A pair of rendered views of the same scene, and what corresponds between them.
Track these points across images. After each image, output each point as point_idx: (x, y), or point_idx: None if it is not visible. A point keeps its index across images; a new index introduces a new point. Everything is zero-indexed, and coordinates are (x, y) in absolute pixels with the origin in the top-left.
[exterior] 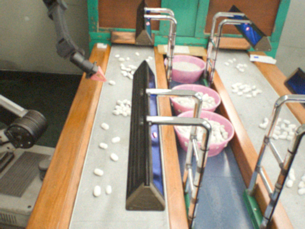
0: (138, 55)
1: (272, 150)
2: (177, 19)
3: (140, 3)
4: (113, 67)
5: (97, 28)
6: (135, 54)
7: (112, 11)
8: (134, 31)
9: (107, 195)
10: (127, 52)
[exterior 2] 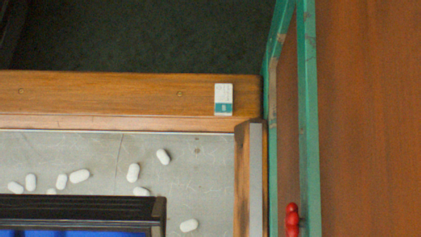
0: (191, 232)
1: None
2: None
3: (150, 209)
4: (84, 149)
5: (268, 67)
6: (203, 218)
7: (284, 99)
8: (269, 207)
9: None
10: (218, 189)
